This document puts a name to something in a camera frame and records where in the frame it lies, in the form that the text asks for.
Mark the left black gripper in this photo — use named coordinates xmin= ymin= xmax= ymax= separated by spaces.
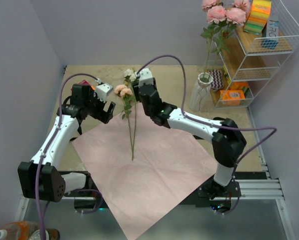
xmin=84 ymin=89 xmax=115 ymax=124

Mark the white rose stem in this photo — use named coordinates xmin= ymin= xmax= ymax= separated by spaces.
xmin=122 ymin=66 xmax=140 ymax=141

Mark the peach rose stem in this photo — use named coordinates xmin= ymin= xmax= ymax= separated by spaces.
xmin=114 ymin=84 xmax=134 ymax=161

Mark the pink wrapping paper sheet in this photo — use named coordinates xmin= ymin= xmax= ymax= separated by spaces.
xmin=72 ymin=106 xmax=217 ymax=240

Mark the pink rose stem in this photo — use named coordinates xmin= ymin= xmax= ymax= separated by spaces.
xmin=210 ymin=0 xmax=252 ymax=76
xmin=201 ymin=0 xmax=226 ymax=73

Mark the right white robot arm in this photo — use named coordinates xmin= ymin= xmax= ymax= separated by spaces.
xmin=132 ymin=83 xmax=247 ymax=197

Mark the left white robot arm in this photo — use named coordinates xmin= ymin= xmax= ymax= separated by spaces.
xmin=17 ymin=83 xmax=116 ymax=202

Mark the white ribbed vase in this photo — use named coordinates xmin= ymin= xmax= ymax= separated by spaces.
xmin=189 ymin=72 xmax=214 ymax=112

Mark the orange box on shelf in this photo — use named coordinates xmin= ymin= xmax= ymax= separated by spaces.
xmin=220 ymin=89 xmax=246 ymax=107

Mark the orange green sponge pack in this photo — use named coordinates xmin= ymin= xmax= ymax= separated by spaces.
xmin=229 ymin=81 xmax=249 ymax=94

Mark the metal tin can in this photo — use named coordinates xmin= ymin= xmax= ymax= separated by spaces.
xmin=29 ymin=228 xmax=61 ymax=240

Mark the blue white tall box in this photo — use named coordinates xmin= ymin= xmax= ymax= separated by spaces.
xmin=260 ymin=11 xmax=279 ymax=50

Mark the orange juice bottle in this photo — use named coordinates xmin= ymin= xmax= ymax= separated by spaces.
xmin=0 ymin=221 xmax=40 ymax=240

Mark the colourful sponge pack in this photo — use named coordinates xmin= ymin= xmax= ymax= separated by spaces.
xmin=243 ymin=0 xmax=272 ymax=36

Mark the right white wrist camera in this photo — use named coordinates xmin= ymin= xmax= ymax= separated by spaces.
xmin=137 ymin=68 xmax=155 ymax=88

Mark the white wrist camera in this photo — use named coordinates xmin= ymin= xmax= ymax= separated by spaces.
xmin=94 ymin=83 xmax=114 ymax=103
xmin=137 ymin=68 xmax=155 ymax=88

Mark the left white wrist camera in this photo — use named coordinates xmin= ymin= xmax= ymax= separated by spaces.
xmin=94 ymin=83 xmax=114 ymax=103

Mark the white wire shelf rack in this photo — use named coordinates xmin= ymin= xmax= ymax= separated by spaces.
xmin=210 ymin=0 xmax=299 ymax=109

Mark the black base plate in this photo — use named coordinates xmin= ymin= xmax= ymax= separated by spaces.
xmin=64 ymin=177 xmax=242 ymax=211

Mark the aluminium rail frame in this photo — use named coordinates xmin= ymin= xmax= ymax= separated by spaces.
xmin=14 ymin=163 xmax=296 ymax=240

